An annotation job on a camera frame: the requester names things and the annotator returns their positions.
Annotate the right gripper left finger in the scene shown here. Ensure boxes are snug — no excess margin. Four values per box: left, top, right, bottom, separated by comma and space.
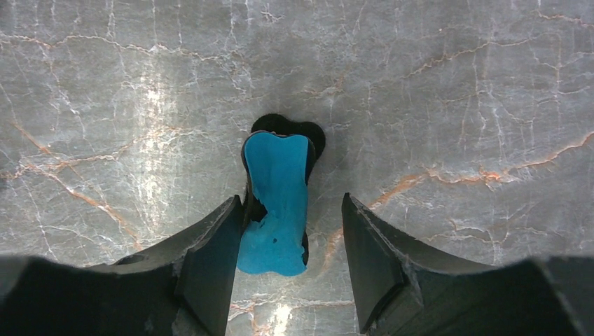
1, 196, 243, 335

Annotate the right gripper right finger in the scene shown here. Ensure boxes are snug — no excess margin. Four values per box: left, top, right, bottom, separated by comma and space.
342, 194, 593, 335

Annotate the blue whiteboard eraser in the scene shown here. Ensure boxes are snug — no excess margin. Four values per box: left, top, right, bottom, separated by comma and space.
237, 113, 326, 277

